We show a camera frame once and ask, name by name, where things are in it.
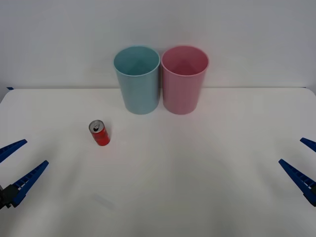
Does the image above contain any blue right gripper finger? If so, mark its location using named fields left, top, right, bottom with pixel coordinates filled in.
left=278, top=158, right=316, bottom=208
left=299, top=137, right=316, bottom=152

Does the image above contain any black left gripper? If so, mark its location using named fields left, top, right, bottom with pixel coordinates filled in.
left=0, top=139, right=49, bottom=211

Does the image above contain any red drink can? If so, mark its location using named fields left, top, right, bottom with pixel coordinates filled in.
left=88, top=119, right=111, bottom=147

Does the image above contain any pink plastic bin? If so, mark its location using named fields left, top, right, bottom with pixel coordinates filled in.
left=160, top=45, right=210, bottom=116

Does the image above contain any pale blue plastic bin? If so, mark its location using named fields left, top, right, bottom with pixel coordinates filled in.
left=113, top=45, right=160, bottom=116

